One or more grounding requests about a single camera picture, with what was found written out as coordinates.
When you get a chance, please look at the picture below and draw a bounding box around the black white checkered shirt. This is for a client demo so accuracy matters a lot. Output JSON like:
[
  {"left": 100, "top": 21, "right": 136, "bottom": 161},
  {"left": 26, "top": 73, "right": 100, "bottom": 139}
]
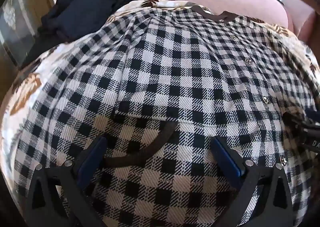
[{"left": 14, "top": 5, "right": 317, "bottom": 227}]

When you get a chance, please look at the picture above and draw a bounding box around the brown wooden bed frame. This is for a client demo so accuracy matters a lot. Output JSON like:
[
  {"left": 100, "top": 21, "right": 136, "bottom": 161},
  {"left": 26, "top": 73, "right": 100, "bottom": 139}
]
[{"left": 299, "top": 12, "right": 320, "bottom": 48}]

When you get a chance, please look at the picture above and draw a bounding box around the wooden framed window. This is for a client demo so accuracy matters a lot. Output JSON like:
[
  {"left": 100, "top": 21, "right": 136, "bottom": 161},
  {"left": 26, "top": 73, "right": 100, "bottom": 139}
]
[{"left": 0, "top": 0, "right": 55, "bottom": 67}]

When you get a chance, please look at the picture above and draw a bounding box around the small pink pillow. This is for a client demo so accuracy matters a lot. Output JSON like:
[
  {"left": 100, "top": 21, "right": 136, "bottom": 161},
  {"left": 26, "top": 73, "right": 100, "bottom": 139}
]
[{"left": 282, "top": 0, "right": 316, "bottom": 39}]

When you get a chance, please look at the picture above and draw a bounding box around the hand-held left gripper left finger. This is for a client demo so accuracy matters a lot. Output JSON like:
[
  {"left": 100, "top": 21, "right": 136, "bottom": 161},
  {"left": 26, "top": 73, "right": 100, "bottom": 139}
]
[{"left": 26, "top": 135, "right": 108, "bottom": 227}]

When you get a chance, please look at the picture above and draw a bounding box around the leaf print fleece blanket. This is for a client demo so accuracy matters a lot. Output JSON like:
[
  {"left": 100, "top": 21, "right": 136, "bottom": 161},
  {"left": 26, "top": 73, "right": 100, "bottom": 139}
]
[{"left": 0, "top": 0, "right": 320, "bottom": 192}]

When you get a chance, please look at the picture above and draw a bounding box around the dark navy clothes pile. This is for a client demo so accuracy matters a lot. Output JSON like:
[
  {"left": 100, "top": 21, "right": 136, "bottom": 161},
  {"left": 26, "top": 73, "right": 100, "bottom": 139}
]
[{"left": 21, "top": 0, "right": 167, "bottom": 67}]

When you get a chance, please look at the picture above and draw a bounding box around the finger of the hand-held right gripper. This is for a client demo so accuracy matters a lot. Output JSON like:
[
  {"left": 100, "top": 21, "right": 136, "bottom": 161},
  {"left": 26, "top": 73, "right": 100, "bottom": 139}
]
[{"left": 284, "top": 112, "right": 313, "bottom": 133}]

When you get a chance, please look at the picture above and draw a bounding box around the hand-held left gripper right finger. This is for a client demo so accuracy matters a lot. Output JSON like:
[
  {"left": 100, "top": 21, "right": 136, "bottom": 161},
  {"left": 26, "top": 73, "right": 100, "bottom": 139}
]
[{"left": 212, "top": 136, "right": 293, "bottom": 227}]

